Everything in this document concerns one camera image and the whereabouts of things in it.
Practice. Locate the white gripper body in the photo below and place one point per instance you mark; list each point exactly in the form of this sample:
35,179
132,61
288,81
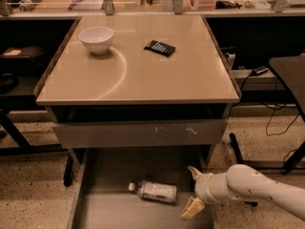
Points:
205,187

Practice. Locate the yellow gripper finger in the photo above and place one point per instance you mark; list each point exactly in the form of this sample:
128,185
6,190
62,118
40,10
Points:
196,174
192,208

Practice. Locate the blue plastic water bottle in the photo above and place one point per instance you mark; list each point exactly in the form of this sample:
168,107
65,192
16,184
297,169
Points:
155,191

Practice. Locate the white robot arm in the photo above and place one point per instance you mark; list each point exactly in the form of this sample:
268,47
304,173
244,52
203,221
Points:
243,183

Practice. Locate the closed grey top drawer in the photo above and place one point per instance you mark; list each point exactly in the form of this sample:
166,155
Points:
139,133

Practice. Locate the open middle drawer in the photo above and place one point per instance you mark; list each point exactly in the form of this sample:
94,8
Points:
103,200

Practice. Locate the beige top drawer cabinet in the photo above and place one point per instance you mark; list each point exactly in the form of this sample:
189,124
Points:
129,83

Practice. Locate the black phone on shelf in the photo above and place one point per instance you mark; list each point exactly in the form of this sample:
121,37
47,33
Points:
259,71

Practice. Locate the black snack packet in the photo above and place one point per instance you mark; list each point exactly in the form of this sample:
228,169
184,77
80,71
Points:
160,48

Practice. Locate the dark round side table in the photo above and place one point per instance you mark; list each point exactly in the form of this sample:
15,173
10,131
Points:
290,70

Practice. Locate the white ceramic bowl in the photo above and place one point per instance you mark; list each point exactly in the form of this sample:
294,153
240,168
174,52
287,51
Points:
97,40

